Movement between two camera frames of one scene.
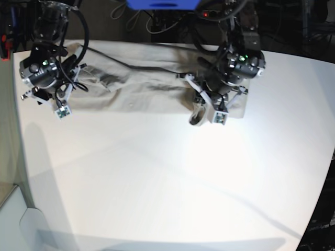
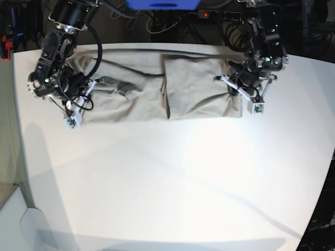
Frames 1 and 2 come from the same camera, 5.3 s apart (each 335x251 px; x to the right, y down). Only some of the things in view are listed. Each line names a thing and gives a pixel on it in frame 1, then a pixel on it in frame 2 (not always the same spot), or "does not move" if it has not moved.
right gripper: [214, 107] to [250, 84]
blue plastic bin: [164, 4] does not move
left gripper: [52, 82] to [74, 106]
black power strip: [211, 13] does not move
